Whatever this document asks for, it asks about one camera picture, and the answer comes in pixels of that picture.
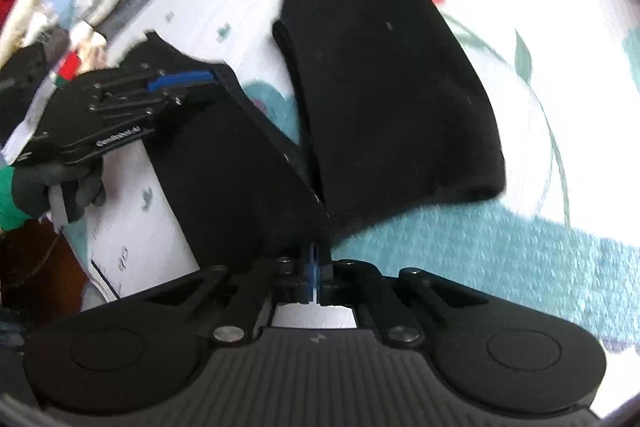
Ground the black garment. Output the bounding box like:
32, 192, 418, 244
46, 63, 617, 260
143, 0, 506, 268

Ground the gloved left hand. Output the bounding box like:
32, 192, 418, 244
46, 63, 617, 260
11, 158, 106, 225

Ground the white cream garment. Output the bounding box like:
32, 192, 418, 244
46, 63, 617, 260
0, 0, 58, 66

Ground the white patterned play mat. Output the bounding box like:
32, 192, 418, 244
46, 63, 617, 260
64, 0, 640, 358

